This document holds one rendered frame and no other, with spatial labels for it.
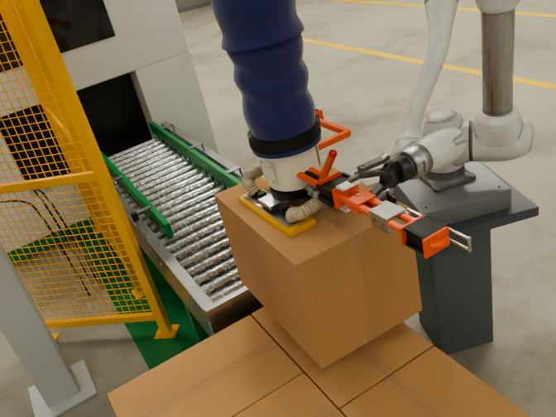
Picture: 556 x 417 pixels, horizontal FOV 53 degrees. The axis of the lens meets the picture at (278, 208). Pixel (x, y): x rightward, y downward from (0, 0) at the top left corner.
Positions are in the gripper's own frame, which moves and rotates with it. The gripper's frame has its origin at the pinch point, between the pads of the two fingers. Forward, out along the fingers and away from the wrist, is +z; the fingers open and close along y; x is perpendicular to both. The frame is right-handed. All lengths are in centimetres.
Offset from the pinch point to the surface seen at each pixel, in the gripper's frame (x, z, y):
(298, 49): 21.3, -5.1, -36.5
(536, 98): 182, -310, 122
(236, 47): 26, 11, -41
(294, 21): 22.1, -6.2, -43.5
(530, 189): 92, -189, 121
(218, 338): 50, 37, 65
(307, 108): 21.0, -4.0, -19.3
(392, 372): -6, -1, 66
